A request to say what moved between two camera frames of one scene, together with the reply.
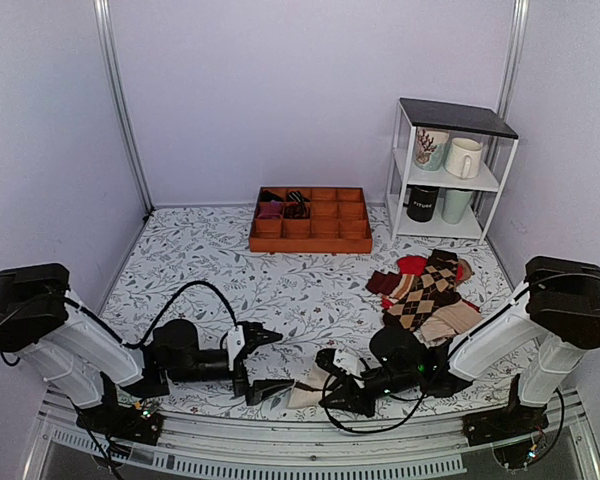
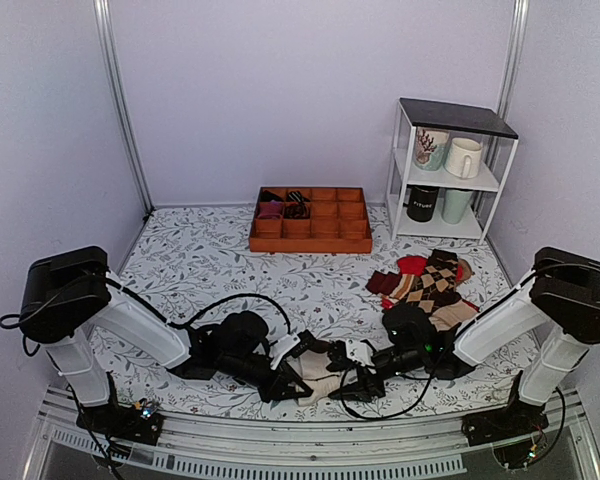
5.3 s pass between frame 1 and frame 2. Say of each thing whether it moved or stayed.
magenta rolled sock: stayed
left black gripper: moved
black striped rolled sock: stayed
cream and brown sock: moved
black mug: stayed
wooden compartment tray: stayed
